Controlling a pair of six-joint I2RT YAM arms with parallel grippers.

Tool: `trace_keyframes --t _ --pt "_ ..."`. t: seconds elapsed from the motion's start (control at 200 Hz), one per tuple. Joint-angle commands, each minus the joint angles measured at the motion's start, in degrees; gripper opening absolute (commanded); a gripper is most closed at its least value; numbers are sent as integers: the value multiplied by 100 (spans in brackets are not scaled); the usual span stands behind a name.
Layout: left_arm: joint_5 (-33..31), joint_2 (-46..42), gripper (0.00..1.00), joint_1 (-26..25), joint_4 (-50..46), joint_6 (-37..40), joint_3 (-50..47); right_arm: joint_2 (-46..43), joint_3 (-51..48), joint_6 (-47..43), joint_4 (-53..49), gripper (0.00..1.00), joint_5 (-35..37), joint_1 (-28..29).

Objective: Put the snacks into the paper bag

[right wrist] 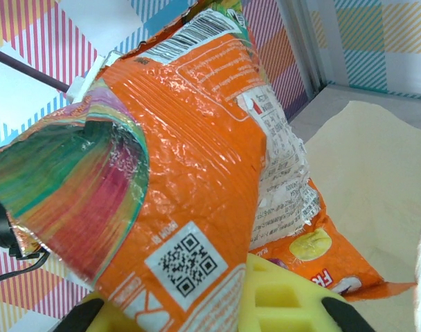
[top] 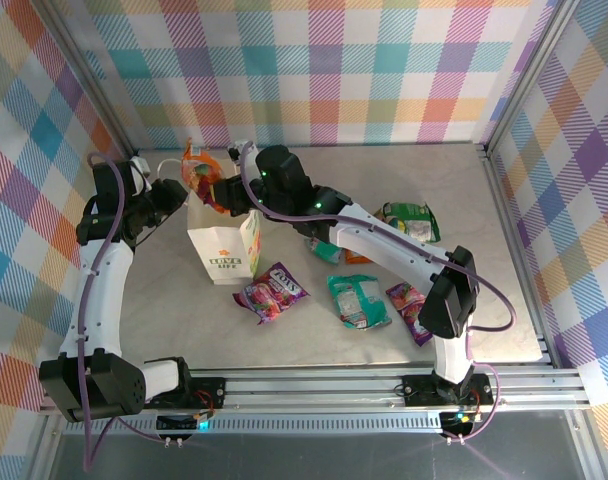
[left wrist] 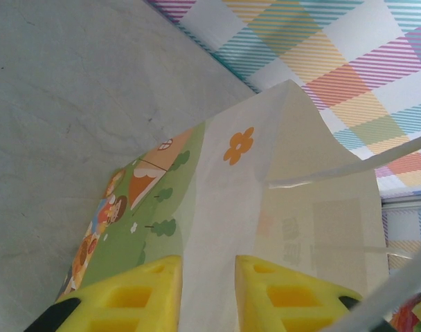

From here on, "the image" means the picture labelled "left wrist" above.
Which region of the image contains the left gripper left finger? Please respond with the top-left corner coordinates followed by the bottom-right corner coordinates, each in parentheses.
top-left (32, 255), bottom-right (182, 332)

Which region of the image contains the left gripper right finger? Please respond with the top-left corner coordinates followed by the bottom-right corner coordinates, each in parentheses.
top-left (235, 255), bottom-right (364, 332)

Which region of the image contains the illustrated white paper bag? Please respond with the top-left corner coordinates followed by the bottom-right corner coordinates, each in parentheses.
top-left (54, 78), bottom-right (421, 332)

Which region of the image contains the aluminium frame post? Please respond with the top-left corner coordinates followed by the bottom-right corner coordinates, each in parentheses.
top-left (379, 189), bottom-right (421, 210)

